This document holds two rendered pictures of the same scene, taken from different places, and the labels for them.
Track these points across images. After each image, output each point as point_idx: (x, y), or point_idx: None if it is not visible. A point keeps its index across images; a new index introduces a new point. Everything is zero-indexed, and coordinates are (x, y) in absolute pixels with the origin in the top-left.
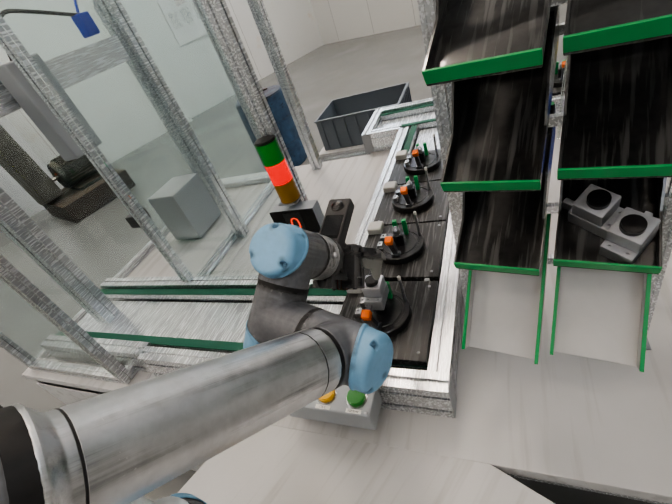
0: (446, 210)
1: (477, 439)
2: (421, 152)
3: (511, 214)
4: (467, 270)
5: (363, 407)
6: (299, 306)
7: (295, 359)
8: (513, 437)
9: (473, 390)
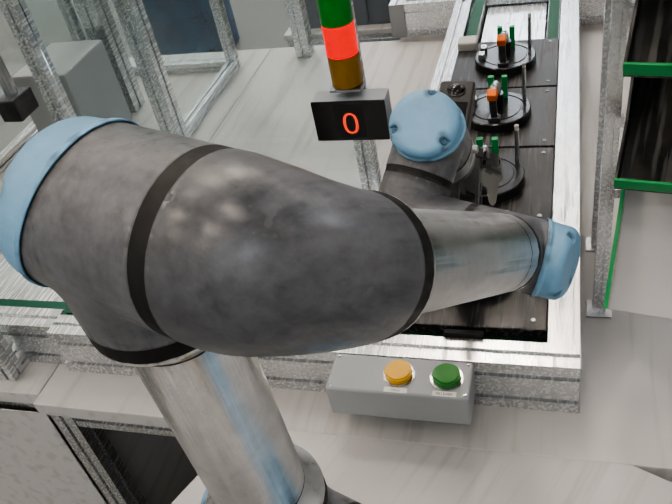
0: (552, 132)
1: (613, 437)
2: (507, 41)
3: None
4: (611, 204)
5: (458, 389)
6: (454, 200)
7: (510, 228)
8: (661, 433)
9: (602, 379)
